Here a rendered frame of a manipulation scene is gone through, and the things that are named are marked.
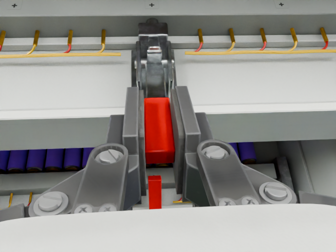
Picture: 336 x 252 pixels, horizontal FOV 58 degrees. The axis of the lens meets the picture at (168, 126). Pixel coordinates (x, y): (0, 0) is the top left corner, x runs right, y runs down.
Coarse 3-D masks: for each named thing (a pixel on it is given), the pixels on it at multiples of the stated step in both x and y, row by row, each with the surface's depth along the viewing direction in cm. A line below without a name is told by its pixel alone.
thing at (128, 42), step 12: (132, 36) 20; (168, 36) 20; (180, 36) 20; (192, 36) 20; (204, 36) 20; (216, 36) 20; (228, 36) 20; (240, 36) 20; (252, 36) 20; (276, 36) 20; (288, 36) 20; (300, 36) 20; (312, 36) 20; (12, 48) 19; (24, 48) 19; (36, 48) 19; (48, 48) 20; (60, 48) 20; (72, 48) 20; (84, 48) 20; (96, 48) 20; (108, 48) 20; (120, 48) 20; (132, 48) 20
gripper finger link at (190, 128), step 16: (176, 96) 13; (176, 112) 11; (192, 112) 11; (176, 128) 11; (192, 128) 10; (208, 128) 12; (176, 144) 11; (192, 144) 10; (176, 160) 11; (192, 160) 10; (176, 176) 12; (192, 176) 10; (256, 176) 9; (176, 192) 12; (192, 192) 10; (256, 192) 9; (272, 192) 9; (288, 192) 9
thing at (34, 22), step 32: (0, 0) 18; (32, 0) 18; (64, 0) 19; (96, 0) 19; (128, 0) 19; (160, 0) 19; (192, 0) 19; (224, 0) 19; (256, 0) 19; (288, 0) 19; (320, 0) 20; (0, 32) 19; (32, 32) 19; (64, 32) 19; (96, 32) 19; (128, 32) 20; (192, 32) 20; (224, 32) 20; (256, 32) 20; (288, 32) 20; (320, 32) 21
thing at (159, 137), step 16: (160, 48) 16; (160, 64) 17; (160, 80) 16; (160, 96) 15; (144, 112) 14; (160, 112) 13; (144, 128) 13; (160, 128) 13; (160, 144) 12; (160, 160) 12
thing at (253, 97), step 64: (0, 64) 19; (64, 64) 19; (128, 64) 20; (192, 64) 20; (256, 64) 20; (320, 64) 20; (0, 128) 18; (64, 128) 19; (256, 128) 20; (320, 128) 21
